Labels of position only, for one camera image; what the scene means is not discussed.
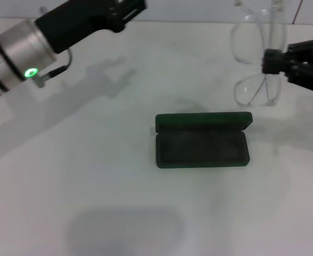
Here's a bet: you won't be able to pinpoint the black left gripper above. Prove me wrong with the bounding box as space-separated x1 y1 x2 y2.
34 0 149 54

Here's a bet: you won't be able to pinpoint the dark green glasses case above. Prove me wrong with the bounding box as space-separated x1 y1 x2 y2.
155 110 253 170

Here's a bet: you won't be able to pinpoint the clear white glasses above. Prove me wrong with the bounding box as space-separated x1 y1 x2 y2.
230 0 288 107

